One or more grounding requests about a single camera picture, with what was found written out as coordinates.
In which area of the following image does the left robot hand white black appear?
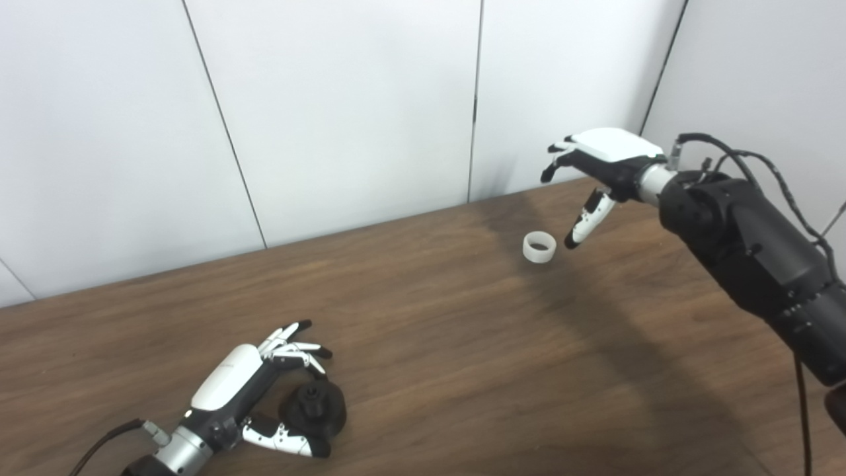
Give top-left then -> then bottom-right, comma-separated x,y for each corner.
178,320 -> 333,459

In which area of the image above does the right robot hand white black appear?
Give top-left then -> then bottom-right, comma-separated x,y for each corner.
540,128 -> 667,250

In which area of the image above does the round black part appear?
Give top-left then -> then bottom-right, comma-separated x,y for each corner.
279,379 -> 348,442

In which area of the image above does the white ring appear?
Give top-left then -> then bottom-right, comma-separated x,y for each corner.
522,231 -> 557,264

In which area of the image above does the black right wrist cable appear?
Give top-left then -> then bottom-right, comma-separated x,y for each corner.
669,132 -> 840,476

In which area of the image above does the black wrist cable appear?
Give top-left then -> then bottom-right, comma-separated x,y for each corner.
669,132 -> 840,476
68,418 -> 171,476

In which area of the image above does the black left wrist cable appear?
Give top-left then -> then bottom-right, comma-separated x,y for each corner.
68,418 -> 171,476

